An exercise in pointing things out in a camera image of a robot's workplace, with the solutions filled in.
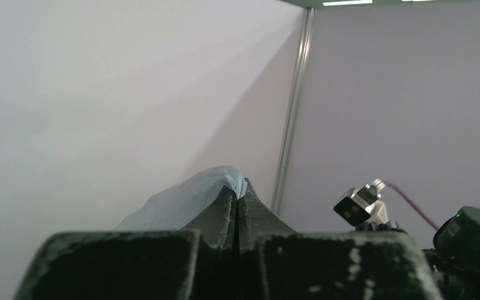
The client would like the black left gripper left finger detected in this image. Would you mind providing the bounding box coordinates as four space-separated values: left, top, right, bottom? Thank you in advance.
14 187 237 299

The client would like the light blue plastic trash bag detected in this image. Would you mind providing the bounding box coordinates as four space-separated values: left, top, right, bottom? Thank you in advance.
114 166 248 231

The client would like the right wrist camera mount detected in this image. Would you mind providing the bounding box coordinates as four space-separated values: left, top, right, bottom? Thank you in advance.
334 179 399 232

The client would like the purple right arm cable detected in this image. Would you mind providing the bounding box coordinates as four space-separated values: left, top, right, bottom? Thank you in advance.
382 180 441 231

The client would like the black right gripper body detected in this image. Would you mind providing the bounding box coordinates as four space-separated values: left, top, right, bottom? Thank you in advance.
423 206 480 299

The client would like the right aluminium frame post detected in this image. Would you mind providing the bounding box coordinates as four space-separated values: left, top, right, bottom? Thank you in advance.
271 7 317 215

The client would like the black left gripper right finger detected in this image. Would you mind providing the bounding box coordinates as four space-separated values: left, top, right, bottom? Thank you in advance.
237 185 442 299

